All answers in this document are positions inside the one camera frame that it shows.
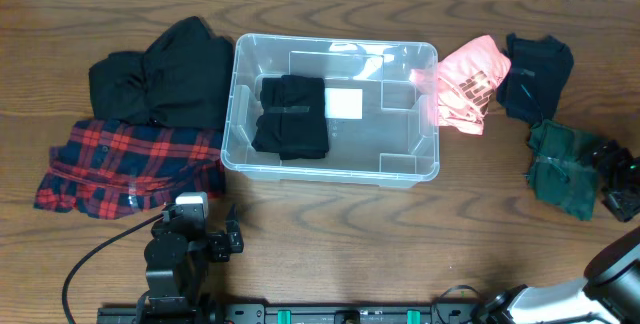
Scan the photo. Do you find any large black folded garment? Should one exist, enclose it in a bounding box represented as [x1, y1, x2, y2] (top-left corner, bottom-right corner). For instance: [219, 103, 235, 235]
[88, 16, 234, 130]

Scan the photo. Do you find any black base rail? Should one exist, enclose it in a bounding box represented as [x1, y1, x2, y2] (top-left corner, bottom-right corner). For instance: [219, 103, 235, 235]
[96, 303, 477, 324]

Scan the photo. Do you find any white label in bin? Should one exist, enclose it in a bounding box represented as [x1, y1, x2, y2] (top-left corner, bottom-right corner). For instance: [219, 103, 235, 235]
[325, 88, 363, 120]

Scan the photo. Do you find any red navy plaid shirt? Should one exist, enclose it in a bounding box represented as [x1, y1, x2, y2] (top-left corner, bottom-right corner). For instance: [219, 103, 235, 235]
[34, 120, 226, 220]

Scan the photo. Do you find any coral pink printed shirt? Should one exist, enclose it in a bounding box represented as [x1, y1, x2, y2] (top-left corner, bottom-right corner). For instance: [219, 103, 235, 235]
[436, 35, 511, 135]

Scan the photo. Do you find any black taped garment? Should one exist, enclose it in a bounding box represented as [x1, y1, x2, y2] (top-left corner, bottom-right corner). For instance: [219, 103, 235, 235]
[252, 75, 329, 160]

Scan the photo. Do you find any navy garment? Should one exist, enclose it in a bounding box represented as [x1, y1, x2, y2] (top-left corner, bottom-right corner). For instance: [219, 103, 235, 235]
[496, 33, 574, 125]

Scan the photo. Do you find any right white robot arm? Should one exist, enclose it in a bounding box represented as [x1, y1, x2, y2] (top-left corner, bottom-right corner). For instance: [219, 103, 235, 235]
[471, 140, 639, 324]

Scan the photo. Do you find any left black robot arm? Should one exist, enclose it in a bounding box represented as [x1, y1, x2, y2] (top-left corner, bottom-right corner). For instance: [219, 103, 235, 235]
[144, 204, 244, 315]

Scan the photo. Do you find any dark green garment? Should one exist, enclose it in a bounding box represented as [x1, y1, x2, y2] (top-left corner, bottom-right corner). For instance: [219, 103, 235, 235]
[526, 120, 604, 221]

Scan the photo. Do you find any clear plastic storage bin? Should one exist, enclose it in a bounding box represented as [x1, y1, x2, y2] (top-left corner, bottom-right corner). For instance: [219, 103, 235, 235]
[221, 33, 440, 188]

